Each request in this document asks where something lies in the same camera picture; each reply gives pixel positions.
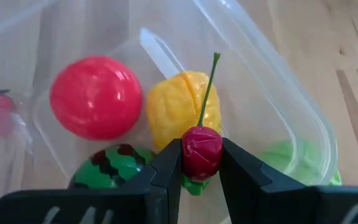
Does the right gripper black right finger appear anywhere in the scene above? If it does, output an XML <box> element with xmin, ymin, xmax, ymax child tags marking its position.
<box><xmin>218</xmin><ymin>137</ymin><xmax>358</xmax><ymax>224</ymax></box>

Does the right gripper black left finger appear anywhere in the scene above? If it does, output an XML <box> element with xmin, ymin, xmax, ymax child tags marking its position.
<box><xmin>0</xmin><ymin>138</ymin><xmax>183</xmax><ymax>224</ymax></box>

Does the striped green toy watermelon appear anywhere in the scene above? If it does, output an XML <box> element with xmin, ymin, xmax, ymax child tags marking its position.
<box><xmin>68</xmin><ymin>143</ymin><xmax>158</xmax><ymax>190</ymax></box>

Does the green toy apple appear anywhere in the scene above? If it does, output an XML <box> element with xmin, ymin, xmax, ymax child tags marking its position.
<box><xmin>258</xmin><ymin>139</ymin><xmax>343</xmax><ymax>187</ymax></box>

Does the red toy cherry green stem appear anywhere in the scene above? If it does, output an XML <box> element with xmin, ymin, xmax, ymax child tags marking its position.
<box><xmin>181</xmin><ymin>52</ymin><xmax>224</xmax><ymax>182</ymax></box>

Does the yellow toy bell pepper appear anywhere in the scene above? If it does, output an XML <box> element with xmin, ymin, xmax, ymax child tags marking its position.
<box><xmin>145</xmin><ymin>70</ymin><xmax>224</xmax><ymax>197</ymax></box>

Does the clear plastic tupperware container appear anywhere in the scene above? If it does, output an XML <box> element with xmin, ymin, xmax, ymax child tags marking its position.
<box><xmin>0</xmin><ymin>0</ymin><xmax>343</xmax><ymax>224</ymax></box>

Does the large red round toy fruit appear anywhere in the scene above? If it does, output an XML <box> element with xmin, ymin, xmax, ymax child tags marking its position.
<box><xmin>48</xmin><ymin>55</ymin><xmax>144</xmax><ymax>141</ymax></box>

